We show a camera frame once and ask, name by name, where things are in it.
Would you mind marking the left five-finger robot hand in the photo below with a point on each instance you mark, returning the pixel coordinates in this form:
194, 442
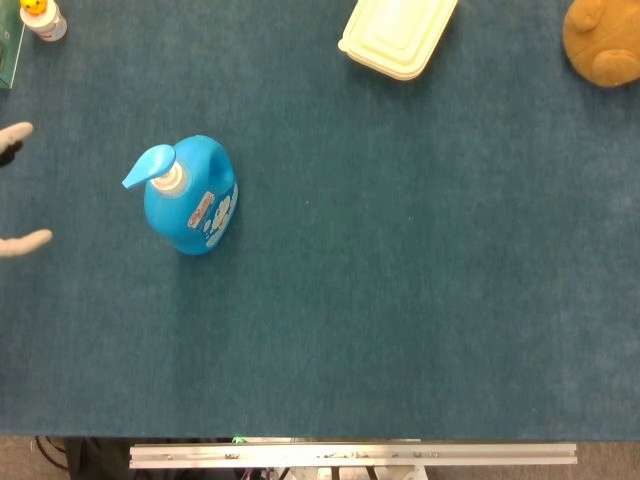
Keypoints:
17, 134

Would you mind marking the blue detergent pump bottle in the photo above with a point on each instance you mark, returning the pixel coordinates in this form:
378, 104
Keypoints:
175, 220

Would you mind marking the green cardboard product box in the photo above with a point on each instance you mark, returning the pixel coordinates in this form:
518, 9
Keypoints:
9, 45

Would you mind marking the small bottle with duck cap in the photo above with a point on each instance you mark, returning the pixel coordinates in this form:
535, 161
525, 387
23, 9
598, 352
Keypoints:
47, 22

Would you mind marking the small green clip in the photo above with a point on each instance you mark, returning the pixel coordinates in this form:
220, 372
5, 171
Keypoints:
239, 440

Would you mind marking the blue felt table cloth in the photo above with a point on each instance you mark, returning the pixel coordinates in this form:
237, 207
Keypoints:
375, 275

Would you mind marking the cream plastic lunch box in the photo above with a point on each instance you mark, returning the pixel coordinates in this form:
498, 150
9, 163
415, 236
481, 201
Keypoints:
395, 35

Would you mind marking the brown plush toy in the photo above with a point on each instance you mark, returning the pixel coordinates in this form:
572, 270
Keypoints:
605, 45

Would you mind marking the aluminium profile rail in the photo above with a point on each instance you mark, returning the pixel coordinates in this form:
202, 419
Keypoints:
350, 456

